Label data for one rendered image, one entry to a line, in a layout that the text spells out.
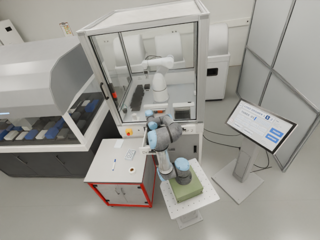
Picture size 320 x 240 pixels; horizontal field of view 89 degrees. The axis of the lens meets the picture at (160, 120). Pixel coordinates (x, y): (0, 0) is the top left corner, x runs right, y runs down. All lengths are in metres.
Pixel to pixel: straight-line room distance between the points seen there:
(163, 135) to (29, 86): 1.31
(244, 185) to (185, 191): 1.20
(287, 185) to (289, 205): 0.26
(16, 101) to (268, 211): 2.91
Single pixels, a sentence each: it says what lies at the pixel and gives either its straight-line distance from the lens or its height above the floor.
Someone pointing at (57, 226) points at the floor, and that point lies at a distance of 2.84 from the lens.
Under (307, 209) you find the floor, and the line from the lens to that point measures 2.73.
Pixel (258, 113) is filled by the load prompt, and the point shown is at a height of 1.15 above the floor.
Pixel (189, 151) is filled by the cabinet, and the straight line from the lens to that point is 2.26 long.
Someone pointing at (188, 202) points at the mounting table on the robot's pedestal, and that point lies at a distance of 1.58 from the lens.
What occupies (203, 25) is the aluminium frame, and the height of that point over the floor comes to 1.92.
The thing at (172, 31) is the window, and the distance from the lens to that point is 1.40.
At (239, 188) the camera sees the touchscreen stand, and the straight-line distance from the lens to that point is 2.51.
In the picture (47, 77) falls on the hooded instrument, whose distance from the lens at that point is 1.77.
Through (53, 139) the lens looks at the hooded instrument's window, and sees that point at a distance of 2.22.
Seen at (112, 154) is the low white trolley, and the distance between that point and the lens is 2.01.
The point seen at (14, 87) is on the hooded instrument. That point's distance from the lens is 1.99.
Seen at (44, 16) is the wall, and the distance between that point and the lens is 5.55.
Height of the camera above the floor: 2.23
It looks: 41 degrees down
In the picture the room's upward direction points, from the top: 10 degrees counter-clockwise
